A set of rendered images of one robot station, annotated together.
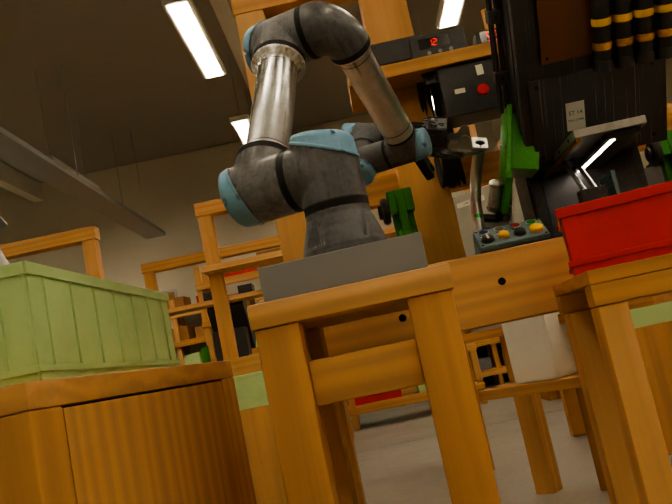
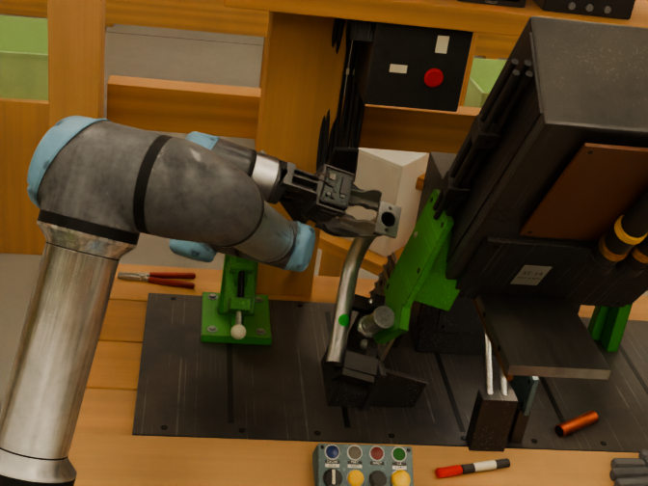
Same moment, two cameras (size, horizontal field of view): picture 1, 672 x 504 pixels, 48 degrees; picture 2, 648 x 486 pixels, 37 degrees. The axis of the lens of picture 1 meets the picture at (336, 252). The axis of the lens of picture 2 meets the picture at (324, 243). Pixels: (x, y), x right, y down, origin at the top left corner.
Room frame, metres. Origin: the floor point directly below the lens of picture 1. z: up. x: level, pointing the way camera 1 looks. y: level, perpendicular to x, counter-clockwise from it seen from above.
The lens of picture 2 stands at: (0.53, -0.03, 1.93)
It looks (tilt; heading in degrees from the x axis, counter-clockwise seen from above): 29 degrees down; 348
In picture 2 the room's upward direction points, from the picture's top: 8 degrees clockwise
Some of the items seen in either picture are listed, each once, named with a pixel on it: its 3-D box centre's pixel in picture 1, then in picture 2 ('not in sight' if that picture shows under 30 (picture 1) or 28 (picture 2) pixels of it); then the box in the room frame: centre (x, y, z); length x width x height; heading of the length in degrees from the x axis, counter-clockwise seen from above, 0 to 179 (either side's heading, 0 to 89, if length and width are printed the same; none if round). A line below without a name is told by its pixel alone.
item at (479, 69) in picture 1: (469, 93); (412, 57); (2.13, -0.48, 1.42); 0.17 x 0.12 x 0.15; 88
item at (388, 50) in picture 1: (396, 54); not in sight; (2.15, -0.30, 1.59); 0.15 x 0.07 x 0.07; 88
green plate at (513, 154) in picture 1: (517, 148); (435, 258); (1.86, -0.50, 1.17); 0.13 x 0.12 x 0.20; 88
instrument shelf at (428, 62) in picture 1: (496, 62); (475, 2); (2.18, -0.59, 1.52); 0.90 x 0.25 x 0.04; 88
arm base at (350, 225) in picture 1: (341, 230); not in sight; (1.32, -0.02, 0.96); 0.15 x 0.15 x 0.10
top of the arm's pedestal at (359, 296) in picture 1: (357, 303); not in sight; (1.32, -0.02, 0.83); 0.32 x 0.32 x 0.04; 85
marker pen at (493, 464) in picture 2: not in sight; (472, 468); (1.65, -0.56, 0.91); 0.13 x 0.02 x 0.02; 101
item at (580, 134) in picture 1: (587, 152); (522, 305); (1.82, -0.65, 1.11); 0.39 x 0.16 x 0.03; 178
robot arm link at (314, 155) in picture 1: (324, 168); not in sight; (1.31, -0.01, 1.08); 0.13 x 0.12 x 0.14; 67
